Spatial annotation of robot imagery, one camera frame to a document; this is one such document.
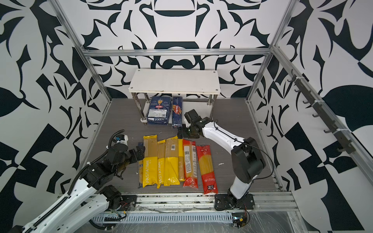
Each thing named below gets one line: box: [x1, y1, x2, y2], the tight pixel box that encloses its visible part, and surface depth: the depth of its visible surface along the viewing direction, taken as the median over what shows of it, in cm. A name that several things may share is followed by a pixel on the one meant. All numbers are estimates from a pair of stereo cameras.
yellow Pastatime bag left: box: [142, 134, 159, 188], surface depth 84 cm
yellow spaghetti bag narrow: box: [177, 138, 186, 181], surface depth 88 cm
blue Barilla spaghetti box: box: [171, 96, 184, 128], surface depth 101 cm
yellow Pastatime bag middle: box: [156, 139, 167, 189], surface depth 87 cm
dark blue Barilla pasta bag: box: [146, 95, 172, 126], surface depth 98 cm
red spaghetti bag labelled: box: [182, 138, 199, 189], surface depth 85 cm
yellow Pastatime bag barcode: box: [163, 135, 181, 187], surface depth 85 cm
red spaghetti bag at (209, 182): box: [196, 145, 219, 195], surface depth 84 cm
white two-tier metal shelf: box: [128, 68, 221, 124], surface depth 85 cm
